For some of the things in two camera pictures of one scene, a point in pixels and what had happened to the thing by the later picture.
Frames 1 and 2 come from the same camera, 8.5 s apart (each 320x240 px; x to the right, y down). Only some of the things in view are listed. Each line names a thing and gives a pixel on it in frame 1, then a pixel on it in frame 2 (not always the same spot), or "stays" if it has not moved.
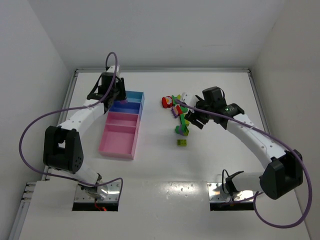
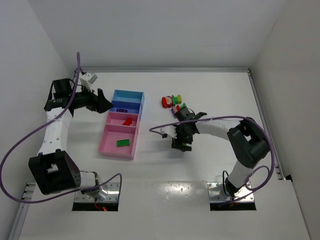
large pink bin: (119, 141) stays
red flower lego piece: (167, 101) stays
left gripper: (111, 99) to (94, 101)
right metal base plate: (217, 192) stays
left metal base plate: (103, 192) stays
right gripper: (198, 116) to (182, 138)
